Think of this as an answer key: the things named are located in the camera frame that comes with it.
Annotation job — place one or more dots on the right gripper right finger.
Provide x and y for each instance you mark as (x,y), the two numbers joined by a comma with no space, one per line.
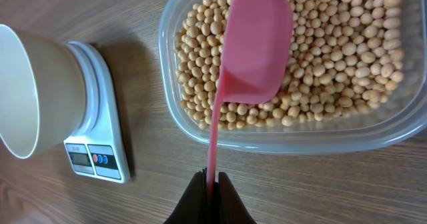
(230,209)

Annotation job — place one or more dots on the pink plastic measuring scoop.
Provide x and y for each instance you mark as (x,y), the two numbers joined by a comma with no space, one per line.
(255,54)

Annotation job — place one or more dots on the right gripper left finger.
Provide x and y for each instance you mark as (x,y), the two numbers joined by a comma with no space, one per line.
(191,206)

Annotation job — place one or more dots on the soybeans pile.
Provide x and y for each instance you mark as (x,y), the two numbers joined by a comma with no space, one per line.
(346,59)

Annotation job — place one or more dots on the white bowl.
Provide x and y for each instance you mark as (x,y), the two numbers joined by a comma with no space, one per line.
(43,96)

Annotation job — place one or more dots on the white digital kitchen scale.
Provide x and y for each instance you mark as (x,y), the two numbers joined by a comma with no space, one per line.
(96,148)

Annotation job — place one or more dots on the clear plastic container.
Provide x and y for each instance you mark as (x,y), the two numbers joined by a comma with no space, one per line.
(400,118)

